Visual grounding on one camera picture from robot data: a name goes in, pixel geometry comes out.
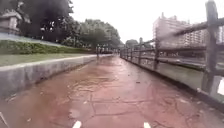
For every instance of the red stone paved path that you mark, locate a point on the red stone paved path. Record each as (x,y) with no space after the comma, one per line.
(110,86)

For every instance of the row of trees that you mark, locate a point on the row of trees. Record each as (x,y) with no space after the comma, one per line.
(66,26)

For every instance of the tall pale apartment building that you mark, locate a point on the tall pale apartment building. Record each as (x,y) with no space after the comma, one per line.
(170,31)

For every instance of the green canal water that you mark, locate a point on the green canal water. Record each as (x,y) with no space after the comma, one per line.
(180,71)

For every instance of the robot's own part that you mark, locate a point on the robot's own part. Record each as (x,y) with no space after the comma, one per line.
(147,125)
(77,124)

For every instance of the green grass slope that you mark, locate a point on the green grass slope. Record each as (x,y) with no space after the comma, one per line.
(30,48)

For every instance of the dark wooden railing fence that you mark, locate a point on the dark wooden railing fence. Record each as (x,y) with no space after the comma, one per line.
(210,50)

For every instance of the small stone building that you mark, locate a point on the small stone building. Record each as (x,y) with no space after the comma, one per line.
(9,21)

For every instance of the short dark post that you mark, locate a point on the short dark post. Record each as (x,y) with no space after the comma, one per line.
(97,51)

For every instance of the grey concrete kerb wall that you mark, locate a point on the grey concrete kerb wall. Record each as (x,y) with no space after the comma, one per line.
(30,71)

